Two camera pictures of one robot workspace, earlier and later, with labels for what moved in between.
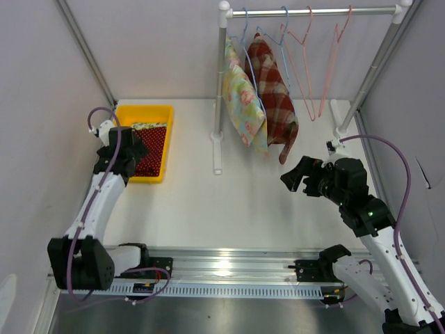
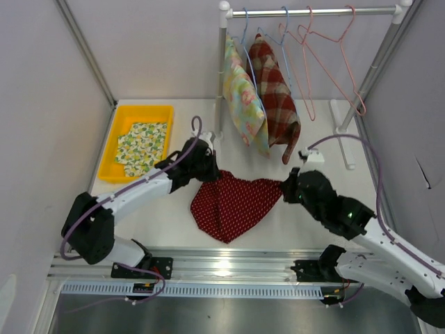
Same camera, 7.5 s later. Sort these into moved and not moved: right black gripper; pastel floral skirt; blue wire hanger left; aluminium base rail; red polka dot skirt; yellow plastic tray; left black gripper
Moved: red polka dot skirt; left black gripper; right black gripper
Not moved: aluminium base rail; yellow plastic tray; pastel floral skirt; blue wire hanger left
